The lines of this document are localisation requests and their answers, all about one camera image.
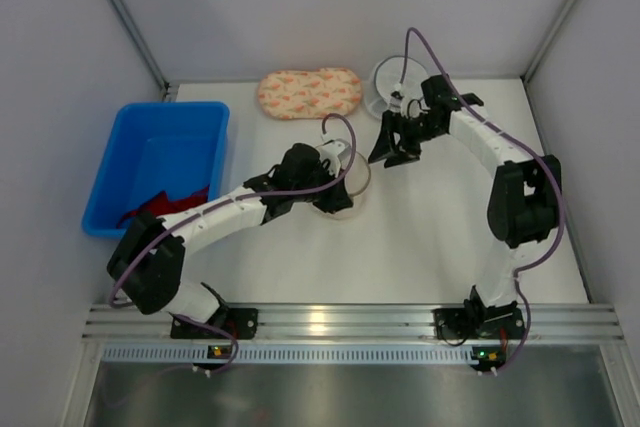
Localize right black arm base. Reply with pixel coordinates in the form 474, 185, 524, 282
434, 303, 525, 343

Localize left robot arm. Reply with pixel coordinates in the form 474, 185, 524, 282
106, 139, 356, 325

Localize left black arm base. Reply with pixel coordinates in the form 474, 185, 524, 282
169, 307, 259, 340

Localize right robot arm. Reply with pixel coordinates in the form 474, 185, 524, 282
368, 75, 564, 329

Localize white mesh cylinder bag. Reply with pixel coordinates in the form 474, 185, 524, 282
363, 55, 429, 121

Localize floral laundry bag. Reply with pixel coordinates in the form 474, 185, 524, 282
256, 68, 363, 120

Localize blue plastic bin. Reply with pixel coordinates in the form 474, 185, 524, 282
82, 101, 230, 238

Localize red garment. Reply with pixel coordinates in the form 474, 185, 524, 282
116, 186, 209, 229

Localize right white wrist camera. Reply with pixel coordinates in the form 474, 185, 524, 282
388, 90, 406, 114

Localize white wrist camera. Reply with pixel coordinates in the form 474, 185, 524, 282
388, 90, 406, 114
316, 139, 352, 176

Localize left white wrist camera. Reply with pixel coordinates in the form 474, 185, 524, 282
316, 139, 352, 176

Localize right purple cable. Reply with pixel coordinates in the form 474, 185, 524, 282
397, 26, 566, 376

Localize aluminium mounting rail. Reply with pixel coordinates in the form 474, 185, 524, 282
82, 304, 624, 345

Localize slotted cable duct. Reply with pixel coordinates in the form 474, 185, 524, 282
102, 343, 504, 365

